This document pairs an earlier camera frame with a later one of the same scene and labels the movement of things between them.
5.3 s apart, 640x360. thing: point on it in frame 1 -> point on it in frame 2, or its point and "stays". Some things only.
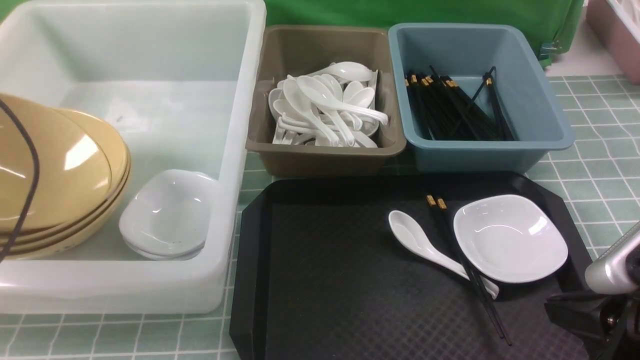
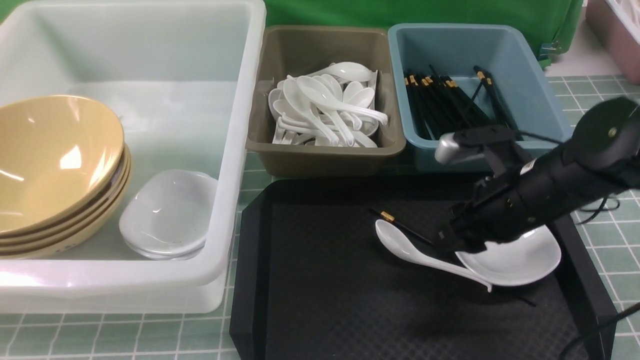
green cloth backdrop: [554, 24] stays
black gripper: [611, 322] -> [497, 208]
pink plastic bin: [616, 23] stays
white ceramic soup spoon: [412, 235] -> [399, 242]
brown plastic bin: [288, 50] stays
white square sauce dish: [509, 238] stays
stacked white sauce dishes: [166, 213] stays
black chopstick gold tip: [437, 215] -> [389, 217]
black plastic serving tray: [319, 274] stays
